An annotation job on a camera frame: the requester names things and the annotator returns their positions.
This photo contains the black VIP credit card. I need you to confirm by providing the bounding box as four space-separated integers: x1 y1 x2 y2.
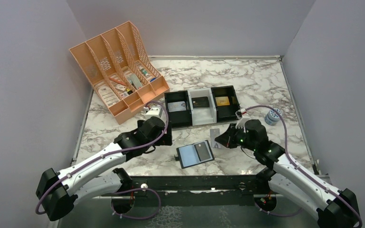
192 96 210 108

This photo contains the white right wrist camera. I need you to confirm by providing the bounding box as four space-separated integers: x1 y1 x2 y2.
235 108 247 129

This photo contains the small blue white jar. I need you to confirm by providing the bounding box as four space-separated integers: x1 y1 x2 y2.
264 108 283 126

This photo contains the black leather card holder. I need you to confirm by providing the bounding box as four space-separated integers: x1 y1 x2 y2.
174 140 215 169

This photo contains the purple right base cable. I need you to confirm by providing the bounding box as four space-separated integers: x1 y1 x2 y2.
254 198 303 219

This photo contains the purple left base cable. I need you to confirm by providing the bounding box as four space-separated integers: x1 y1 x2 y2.
110 188 162 220

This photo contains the gold credit card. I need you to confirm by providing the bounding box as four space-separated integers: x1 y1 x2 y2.
215 96 230 106

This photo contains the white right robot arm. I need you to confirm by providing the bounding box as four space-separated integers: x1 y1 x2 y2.
215 120 361 228

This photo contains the grey flat eraser block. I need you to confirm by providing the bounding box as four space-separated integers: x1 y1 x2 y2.
129 74 143 89

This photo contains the red pen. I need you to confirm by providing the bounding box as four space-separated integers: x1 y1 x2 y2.
109 78 127 86

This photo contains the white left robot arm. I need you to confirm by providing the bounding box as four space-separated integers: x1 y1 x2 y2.
35 117 172 221

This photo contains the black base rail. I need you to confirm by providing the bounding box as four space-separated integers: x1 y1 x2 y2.
103 175 271 207

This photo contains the black right card bin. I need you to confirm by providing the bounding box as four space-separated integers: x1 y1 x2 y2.
211 85 240 123

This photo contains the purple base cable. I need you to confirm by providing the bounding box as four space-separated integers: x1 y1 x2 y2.
254 198 303 219
110 188 162 220

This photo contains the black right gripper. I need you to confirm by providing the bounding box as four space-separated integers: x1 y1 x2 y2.
215 123 257 151

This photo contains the white middle card bin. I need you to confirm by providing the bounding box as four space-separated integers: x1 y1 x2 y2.
188 88 217 126

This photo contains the peach plastic file organizer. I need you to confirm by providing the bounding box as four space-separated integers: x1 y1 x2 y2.
69 21 170 124

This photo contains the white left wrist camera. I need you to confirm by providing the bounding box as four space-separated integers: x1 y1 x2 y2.
144 106 166 122

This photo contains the silver grey credit card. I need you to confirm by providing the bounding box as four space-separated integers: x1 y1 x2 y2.
210 128 221 149

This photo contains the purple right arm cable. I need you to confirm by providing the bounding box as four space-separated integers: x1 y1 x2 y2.
242 105 363 228

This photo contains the green white battery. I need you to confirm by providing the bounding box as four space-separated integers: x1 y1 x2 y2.
140 68 150 78

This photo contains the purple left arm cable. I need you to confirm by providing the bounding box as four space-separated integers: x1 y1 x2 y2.
35 100 170 215

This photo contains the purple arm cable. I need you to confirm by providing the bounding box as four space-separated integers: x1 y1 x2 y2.
242 105 363 228
35 100 170 215

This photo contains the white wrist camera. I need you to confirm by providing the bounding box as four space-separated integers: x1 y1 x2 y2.
235 108 247 129
144 106 166 122

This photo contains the black left card bin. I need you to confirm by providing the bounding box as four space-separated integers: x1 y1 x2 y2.
164 90 193 128

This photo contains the white patterned card stack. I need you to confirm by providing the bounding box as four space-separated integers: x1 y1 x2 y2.
98 86 120 107

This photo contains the black card bin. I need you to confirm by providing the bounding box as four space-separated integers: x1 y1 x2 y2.
164 90 193 128
211 85 240 123

